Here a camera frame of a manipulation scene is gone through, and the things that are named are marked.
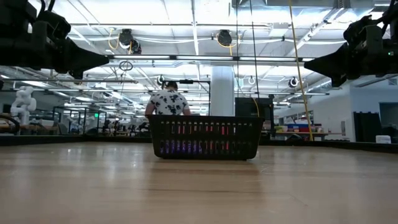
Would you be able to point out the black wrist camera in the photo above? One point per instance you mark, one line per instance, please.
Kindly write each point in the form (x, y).
(360, 29)
(56, 25)

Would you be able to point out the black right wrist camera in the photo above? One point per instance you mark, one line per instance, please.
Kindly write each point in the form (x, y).
(360, 29)

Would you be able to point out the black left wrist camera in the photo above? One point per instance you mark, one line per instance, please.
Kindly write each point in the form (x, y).
(56, 25)

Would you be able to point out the long ceiling light bar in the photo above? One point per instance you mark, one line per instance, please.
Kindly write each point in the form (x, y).
(186, 57)

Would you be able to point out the white round pillar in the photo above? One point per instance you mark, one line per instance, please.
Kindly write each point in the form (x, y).
(222, 93)

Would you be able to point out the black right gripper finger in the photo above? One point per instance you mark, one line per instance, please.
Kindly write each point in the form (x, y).
(329, 67)

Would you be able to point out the person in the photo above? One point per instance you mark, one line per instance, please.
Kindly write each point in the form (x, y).
(169, 102)

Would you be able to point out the black partition panel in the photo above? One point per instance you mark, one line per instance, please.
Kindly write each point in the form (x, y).
(367, 127)

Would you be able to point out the white plastic container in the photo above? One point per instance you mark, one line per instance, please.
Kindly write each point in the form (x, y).
(383, 139)

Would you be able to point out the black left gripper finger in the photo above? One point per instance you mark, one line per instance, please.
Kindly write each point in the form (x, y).
(90, 60)

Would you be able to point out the black cabinet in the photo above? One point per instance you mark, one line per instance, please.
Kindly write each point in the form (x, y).
(247, 107)

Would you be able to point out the black slotted plastic basket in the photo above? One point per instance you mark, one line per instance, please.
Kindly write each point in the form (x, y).
(205, 119)

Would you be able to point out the black metal table frame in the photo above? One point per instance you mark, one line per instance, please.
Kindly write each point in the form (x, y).
(62, 139)

